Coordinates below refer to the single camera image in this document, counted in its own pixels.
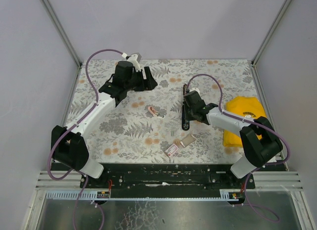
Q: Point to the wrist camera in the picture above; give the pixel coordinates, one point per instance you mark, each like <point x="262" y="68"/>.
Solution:
<point x="135" y="60"/>
<point x="193" y="99"/>

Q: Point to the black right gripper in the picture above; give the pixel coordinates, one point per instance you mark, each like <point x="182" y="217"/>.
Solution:
<point x="185" y="107"/>

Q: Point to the white slotted cable duct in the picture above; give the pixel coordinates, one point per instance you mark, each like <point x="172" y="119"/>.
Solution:
<point x="104" y="195"/>

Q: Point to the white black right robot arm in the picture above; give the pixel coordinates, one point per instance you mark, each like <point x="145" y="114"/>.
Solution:
<point x="259" y="141"/>

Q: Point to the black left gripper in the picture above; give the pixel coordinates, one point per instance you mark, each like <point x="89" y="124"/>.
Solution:
<point x="142" y="79"/>

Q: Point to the red white staple box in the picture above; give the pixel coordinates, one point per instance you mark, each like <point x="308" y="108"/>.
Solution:
<point x="171" y="150"/>

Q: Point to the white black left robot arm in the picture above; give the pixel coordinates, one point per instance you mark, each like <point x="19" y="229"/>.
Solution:
<point x="69" y="142"/>

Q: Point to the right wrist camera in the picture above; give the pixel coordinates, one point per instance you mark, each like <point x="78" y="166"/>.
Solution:
<point x="193" y="99"/>

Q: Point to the small pink white stapler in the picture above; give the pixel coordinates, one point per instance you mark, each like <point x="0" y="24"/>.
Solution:
<point x="155" y="113"/>

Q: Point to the aluminium frame post left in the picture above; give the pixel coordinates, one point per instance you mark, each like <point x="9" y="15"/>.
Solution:
<point x="47" y="5"/>

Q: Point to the aluminium frame post right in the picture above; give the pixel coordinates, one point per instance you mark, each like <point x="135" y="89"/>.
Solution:
<point x="286" y="4"/>

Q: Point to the aluminium frame post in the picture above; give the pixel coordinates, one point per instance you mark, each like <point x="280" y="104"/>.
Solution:
<point x="286" y="4"/>
<point x="47" y="5"/>

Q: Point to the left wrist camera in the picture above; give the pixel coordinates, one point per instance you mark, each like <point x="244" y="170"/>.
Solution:
<point x="135" y="60"/>

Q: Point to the floral patterned table mat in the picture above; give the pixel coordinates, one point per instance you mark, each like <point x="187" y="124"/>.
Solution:
<point x="131" y="134"/>

